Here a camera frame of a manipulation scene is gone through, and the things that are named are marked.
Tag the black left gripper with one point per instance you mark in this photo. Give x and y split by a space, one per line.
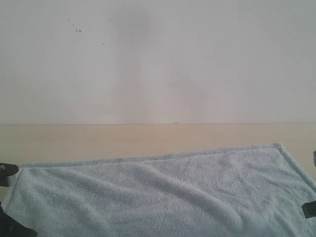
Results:
8 226

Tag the light blue fleece towel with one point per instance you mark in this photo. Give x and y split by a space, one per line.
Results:
254 191

